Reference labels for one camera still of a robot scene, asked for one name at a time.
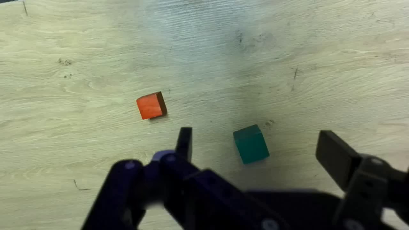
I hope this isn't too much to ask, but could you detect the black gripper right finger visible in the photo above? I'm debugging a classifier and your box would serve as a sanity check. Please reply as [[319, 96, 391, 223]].
[[315, 129, 409, 230]]

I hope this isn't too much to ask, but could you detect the orange wooden block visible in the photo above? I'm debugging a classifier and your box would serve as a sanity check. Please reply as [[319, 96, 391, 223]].
[[135, 91, 168, 121]]

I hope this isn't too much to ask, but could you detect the green wooden block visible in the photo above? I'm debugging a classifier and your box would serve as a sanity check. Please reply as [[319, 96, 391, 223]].
[[231, 124, 270, 165]]

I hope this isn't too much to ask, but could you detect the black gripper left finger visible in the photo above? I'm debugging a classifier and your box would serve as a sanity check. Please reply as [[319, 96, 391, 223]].
[[80, 126, 291, 230]]

